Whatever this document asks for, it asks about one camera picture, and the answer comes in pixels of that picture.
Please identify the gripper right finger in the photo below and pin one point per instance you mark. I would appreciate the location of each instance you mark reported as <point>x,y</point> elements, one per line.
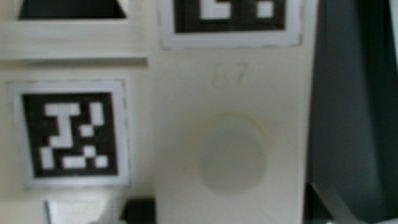
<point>326,208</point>

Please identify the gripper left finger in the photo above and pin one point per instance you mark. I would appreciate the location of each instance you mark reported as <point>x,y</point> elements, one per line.
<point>131,211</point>

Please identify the white chair back frame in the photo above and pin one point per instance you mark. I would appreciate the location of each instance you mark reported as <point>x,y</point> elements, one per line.
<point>156,109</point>

